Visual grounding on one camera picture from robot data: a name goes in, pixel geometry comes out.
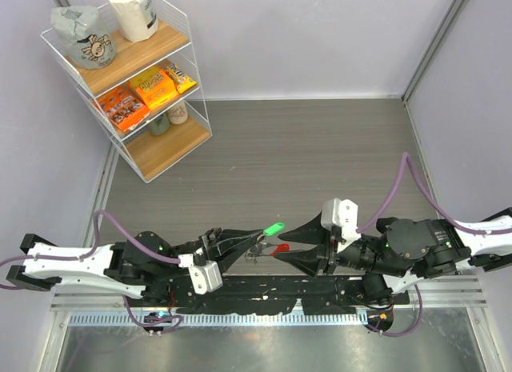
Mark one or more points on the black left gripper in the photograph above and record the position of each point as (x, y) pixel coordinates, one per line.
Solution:
(218, 246)

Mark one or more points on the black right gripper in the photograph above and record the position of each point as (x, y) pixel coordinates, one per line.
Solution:
(314, 233)

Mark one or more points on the red handled crescent blade keychain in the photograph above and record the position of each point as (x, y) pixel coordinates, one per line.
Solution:
(264, 249)

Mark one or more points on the green tagged key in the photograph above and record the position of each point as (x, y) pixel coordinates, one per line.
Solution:
(274, 229)

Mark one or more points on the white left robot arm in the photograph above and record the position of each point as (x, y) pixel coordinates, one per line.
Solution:
(149, 273)

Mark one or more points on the beige cup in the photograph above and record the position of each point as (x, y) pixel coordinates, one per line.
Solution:
(177, 113)

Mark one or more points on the yellow candy bag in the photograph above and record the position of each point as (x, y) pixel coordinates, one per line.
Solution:
(183, 82)

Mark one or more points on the orange yellow snack box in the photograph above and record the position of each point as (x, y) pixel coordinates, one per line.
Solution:
(154, 87)

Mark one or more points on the grey paper bag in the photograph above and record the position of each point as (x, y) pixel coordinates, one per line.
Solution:
(85, 36)

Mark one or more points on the white paper bag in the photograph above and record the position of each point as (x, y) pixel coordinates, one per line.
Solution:
(137, 19)

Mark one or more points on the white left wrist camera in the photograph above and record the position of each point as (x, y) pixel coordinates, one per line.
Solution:
(206, 278)

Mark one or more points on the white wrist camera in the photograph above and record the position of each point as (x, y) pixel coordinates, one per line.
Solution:
(206, 278)
(340, 217)

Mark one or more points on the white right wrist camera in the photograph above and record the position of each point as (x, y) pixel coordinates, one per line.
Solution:
(340, 217)

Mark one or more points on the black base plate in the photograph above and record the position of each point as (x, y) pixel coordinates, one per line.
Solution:
(273, 295)

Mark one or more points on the white slotted cable duct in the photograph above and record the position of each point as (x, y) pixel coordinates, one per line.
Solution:
(294, 318)

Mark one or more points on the white wire shelf unit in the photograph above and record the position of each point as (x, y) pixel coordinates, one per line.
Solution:
(148, 155)

